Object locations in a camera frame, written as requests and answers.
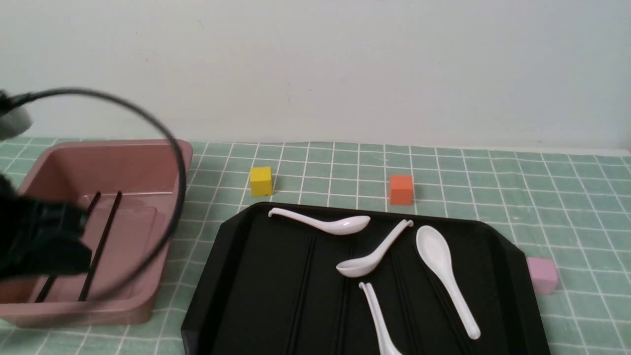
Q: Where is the black cable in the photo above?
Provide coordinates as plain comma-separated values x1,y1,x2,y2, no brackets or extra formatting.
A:
0,88,188,301

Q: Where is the pink cube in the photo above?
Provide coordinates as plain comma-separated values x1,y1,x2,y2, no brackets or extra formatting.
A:
526,256,559,296

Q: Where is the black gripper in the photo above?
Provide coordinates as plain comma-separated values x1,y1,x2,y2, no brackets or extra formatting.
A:
0,175,92,281

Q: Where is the orange cube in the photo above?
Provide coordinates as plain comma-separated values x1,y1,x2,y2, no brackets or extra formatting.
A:
388,175,415,205

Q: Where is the green checkered tablecloth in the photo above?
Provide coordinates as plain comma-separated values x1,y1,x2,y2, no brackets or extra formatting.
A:
1,142,631,355

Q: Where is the black chopstick in tray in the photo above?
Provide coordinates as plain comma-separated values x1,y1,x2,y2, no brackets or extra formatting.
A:
334,237,353,355
390,252,419,355
423,266,475,355
284,235,316,355

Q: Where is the white soup spoon middle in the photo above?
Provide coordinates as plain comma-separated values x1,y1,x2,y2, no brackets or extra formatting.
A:
336,220,414,278

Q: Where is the white soup spoon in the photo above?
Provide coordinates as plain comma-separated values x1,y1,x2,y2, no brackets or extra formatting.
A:
336,220,414,278
358,282,402,355
268,208,371,236
416,225,482,340

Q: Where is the black plastic tray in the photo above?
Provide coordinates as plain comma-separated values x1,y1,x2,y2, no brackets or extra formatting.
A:
181,202,551,355

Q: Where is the yellow cube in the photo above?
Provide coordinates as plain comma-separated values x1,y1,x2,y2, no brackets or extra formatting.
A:
249,166,274,197

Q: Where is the pink plastic bin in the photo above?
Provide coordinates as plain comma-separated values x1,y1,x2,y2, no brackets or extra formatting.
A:
0,140,178,328

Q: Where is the black chopstick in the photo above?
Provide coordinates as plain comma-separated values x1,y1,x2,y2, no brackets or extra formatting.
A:
284,235,316,355
77,191,123,302
390,252,419,355
334,237,353,355
35,191,101,303
423,266,475,355

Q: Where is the white soup spoon right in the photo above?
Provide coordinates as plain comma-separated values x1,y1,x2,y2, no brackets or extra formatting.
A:
416,225,482,340

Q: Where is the white soup spoon bottom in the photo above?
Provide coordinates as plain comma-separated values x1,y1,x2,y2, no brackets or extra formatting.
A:
358,282,402,355

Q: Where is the white soup spoon top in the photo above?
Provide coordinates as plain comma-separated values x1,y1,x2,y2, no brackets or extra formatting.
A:
268,208,371,236

